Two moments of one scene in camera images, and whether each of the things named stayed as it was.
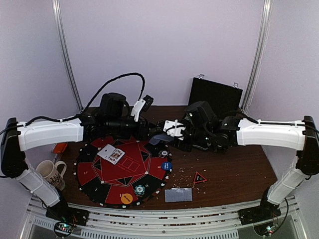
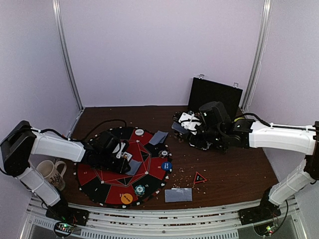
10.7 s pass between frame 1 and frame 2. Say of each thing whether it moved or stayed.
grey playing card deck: moved
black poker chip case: stayed
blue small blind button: stayed
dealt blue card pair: stayed
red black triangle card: stayed
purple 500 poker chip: stayed
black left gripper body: moved
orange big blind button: stayed
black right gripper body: moved
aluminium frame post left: stayed
